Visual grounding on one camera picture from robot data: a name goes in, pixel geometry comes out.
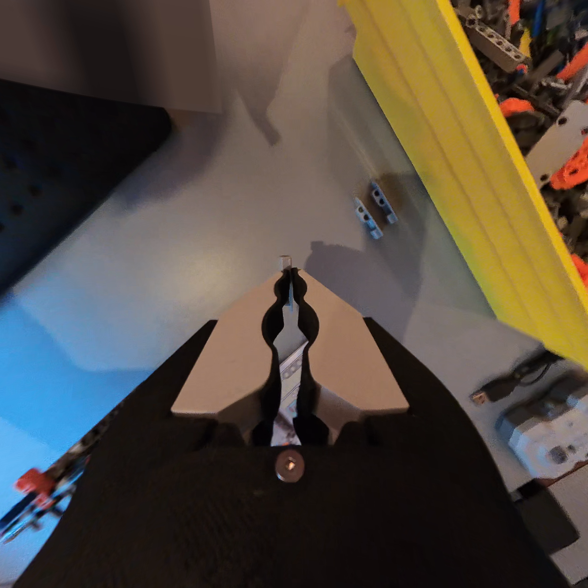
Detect long grey panel part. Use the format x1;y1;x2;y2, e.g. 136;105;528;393
525;100;588;189

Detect black toy brick model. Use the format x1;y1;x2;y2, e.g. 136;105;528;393
0;464;90;547

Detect grey remote control unit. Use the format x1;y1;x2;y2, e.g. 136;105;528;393
495;374;588;481

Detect black perforated board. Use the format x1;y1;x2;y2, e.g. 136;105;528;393
0;78;173;295

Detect grey desk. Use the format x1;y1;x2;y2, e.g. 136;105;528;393
0;0;588;588

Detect yellow plastic bin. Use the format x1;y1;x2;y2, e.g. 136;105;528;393
337;0;588;368

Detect black USB cable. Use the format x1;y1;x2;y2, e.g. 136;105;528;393
469;351;566;406

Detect pile of toy brick parts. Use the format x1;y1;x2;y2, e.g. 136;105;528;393
452;0;588;285

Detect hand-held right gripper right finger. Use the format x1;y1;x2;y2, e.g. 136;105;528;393
292;269;409;445

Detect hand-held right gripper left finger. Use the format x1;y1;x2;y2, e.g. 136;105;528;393
171;269;291;445

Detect grey holed beam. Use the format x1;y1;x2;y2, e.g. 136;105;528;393
466;18;528;74

